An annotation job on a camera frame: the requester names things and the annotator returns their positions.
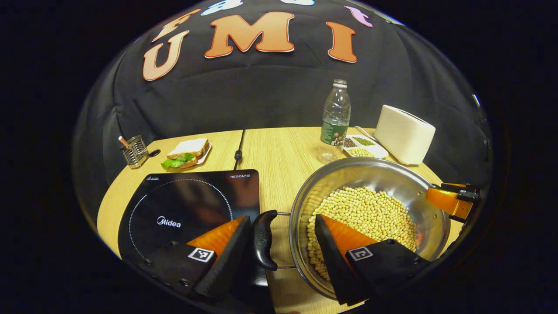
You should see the black power cable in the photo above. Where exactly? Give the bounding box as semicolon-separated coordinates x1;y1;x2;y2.
233;129;246;171

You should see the pile of yellow soybeans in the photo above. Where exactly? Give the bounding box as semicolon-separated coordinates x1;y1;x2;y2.
306;187;418;282

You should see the wire utensil holder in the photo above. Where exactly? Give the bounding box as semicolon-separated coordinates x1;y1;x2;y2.
120;134;150;169

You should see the steel pot with black handle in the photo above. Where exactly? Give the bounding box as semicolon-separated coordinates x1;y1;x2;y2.
252;157;452;301

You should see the black backdrop cloth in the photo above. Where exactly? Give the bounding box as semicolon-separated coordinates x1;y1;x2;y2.
74;0;493;227

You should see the white toaster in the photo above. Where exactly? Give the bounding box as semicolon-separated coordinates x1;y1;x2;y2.
374;105;436;165

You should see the white sandwich plate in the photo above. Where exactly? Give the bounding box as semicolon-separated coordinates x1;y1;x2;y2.
192;142;213;166

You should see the black induction cooktop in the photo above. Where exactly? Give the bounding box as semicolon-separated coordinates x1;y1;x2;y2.
118;169;275;314

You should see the white spoon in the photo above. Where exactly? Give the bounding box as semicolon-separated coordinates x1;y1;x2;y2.
354;126;378;141

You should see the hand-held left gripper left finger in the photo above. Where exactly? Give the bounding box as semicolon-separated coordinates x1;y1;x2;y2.
142;215;252;301

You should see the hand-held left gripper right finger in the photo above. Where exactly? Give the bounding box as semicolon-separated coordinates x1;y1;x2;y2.
314;214;432;306

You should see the clear plastic water bottle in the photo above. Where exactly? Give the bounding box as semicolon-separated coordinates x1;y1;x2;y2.
317;79;352;164

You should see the sandwich with lettuce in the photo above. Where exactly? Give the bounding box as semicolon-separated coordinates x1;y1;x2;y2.
160;138;210;171

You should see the white divided bean dish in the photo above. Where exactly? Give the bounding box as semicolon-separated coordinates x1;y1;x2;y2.
342;134;389;159

